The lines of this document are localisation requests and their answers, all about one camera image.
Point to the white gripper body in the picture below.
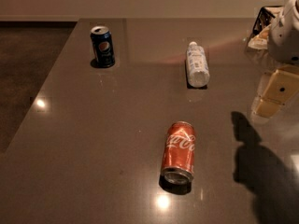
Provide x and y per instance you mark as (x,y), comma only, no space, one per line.
(285,37)

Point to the black wire basket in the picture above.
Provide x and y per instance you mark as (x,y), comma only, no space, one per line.
(265,17)

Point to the blue pepsi can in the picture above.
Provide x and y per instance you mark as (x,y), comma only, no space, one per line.
(102,46)

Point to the red coke can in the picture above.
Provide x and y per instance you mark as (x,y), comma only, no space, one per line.
(178,159)

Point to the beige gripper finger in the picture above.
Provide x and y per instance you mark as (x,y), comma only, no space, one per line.
(275,90)

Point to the clear plastic water bottle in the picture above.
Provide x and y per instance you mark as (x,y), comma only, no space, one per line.
(196,66)

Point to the snack bag in basket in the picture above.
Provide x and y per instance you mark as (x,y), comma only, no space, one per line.
(260,41)

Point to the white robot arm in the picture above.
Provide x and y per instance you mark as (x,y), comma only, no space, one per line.
(294,6)

